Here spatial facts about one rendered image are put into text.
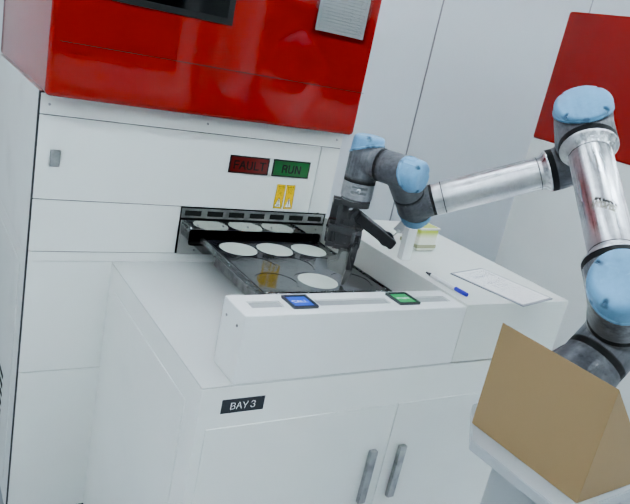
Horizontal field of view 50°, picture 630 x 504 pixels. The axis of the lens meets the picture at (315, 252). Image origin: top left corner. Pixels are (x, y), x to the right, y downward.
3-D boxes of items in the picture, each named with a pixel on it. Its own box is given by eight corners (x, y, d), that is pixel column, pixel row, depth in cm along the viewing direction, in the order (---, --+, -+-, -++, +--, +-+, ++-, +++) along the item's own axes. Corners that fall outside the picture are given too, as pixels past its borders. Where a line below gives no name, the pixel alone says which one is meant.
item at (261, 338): (212, 360, 132) (223, 295, 128) (425, 343, 161) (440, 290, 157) (231, 385, 124) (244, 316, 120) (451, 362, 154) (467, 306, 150)
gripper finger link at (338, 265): (323, 280, 164) (330, 245, 162) (346, 285, 165) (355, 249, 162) (323, 284, 161) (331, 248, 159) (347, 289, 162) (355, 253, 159)
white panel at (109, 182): (25, 257, 162) (38, 90, 150) (312, 259, 206) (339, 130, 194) (27, 262, 160) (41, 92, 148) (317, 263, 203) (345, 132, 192)
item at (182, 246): (174, 252, 179) (180, 218, 176) (314, 254, 203) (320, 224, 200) (177, 254, 178) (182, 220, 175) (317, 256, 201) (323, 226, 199)
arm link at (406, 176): (437, 185, 154) (396, 172, 160) (428, 153, 145) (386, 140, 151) (419, 211, 152) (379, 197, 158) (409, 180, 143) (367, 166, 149)
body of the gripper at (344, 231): (323, 239, 165) (333, 192, 162) (357, 246, 166) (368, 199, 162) (324, 248, 158) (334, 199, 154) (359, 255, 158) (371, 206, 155)
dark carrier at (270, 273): (206, 241, 177) (206, 239, 177) (316, 244, 196) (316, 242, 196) (263, 294, 150) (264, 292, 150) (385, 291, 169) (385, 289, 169)
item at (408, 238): (386, 252, 177) (398, 203, 173) (398, 252, 179) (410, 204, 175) (400, 260, 172) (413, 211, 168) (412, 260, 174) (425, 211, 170)
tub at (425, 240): (397, 242, 189) (403, 219, 187) (417, 242, 193) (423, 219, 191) (415, 251, 183) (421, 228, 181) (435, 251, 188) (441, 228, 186)
